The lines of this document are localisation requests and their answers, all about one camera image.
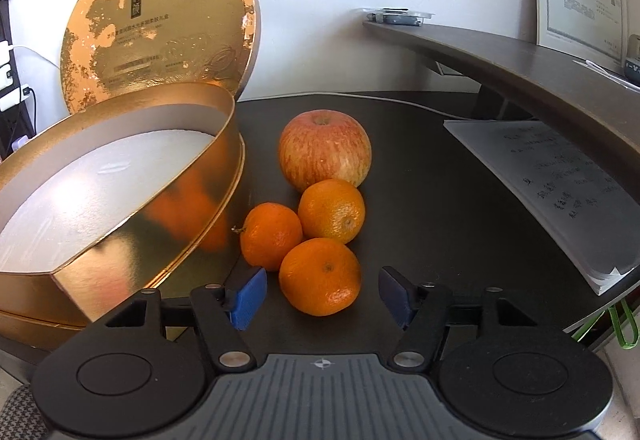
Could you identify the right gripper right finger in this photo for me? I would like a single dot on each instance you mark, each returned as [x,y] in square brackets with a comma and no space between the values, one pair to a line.
[494,366]

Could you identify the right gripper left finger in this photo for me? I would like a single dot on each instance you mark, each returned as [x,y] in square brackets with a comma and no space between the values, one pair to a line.
[144,365]

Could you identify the mandarin orange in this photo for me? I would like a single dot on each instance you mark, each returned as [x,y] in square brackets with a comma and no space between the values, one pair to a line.
[320,277]
[333,209]
[269,232]

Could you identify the gold box lid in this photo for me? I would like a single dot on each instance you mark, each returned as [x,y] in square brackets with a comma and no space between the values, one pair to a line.
[114,47]

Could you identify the gold round box base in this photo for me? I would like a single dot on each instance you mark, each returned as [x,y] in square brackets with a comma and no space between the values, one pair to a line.
[143,191]

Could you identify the stack of white papers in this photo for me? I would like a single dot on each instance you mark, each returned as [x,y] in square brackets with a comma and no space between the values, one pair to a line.
[586,212]

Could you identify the black power strip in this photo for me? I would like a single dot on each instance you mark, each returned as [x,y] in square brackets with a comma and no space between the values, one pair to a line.
[16,122]

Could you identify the dark wooden shelf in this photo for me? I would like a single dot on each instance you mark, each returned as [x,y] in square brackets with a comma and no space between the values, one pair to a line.
[598,115]

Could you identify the red yellow apple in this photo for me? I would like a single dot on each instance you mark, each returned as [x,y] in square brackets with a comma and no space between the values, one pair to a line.
[321,145]

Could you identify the plastic bag on shelf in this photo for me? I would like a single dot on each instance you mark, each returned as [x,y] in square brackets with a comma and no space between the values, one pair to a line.
[605,73]

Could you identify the patterned cup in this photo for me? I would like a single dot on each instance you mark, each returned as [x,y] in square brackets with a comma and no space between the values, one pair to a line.
[632,60]

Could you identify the clear plastic packet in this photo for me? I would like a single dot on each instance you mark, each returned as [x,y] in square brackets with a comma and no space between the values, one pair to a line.
[398,16]

